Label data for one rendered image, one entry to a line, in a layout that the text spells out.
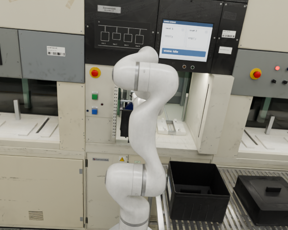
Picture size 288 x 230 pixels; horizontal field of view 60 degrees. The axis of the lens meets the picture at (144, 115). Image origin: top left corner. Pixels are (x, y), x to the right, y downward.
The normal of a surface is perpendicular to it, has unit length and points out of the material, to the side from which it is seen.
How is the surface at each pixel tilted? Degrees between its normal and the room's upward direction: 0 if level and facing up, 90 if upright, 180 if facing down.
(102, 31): 90
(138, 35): 90
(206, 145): 90
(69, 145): 90
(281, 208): 0
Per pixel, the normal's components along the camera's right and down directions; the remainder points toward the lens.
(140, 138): -0.11, 0.25
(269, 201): 0.09, -0.92
